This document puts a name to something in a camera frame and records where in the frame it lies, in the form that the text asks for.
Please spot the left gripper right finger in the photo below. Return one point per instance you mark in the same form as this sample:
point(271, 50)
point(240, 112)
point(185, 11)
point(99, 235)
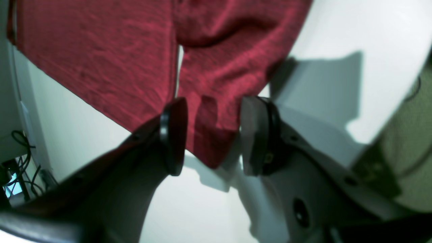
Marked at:
point(322, 201)

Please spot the red long-sleeve T-shirt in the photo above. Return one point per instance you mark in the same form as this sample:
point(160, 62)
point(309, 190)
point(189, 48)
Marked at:
point(128, 58)

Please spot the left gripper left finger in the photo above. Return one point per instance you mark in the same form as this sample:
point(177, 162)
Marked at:
point(107, 200)

